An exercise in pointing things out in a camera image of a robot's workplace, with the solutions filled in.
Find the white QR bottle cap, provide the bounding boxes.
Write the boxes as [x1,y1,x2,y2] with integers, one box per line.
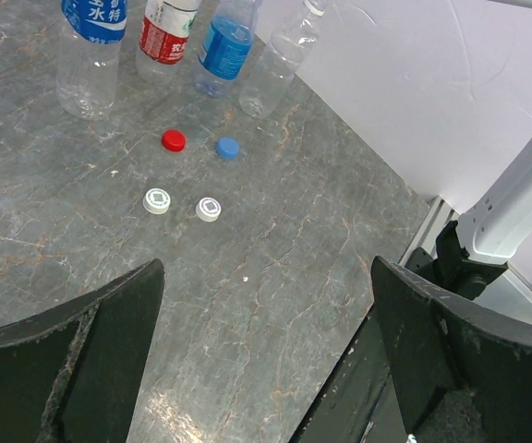
[195,197,222,222]

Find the blue cap water bottle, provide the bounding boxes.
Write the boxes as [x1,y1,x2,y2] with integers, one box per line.
[193,0,262,98]

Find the blue label small bottle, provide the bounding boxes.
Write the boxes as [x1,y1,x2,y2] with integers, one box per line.
[55,0,127,121]

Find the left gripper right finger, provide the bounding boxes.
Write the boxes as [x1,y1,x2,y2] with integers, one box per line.
[292,257,532,442]

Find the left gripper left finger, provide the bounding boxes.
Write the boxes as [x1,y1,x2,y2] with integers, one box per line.
[0,259,164,442]

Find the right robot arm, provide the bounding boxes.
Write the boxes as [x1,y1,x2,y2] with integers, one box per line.
[429,137,532,300]

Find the red label water bottle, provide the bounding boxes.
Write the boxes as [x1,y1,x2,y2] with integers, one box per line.
[135,0,201,85]

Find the blue bottle cap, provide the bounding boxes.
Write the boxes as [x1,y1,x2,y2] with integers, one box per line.
[216,137,240,160]

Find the white blue-print bottle cap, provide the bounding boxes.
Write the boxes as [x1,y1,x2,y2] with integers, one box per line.
[143,187,171,215]

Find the red bottle cap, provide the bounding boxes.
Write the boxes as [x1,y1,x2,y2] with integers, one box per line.
[161,129,187,152]

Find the clear small bottle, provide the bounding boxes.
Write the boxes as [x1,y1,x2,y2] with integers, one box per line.
[238,1,329,118]

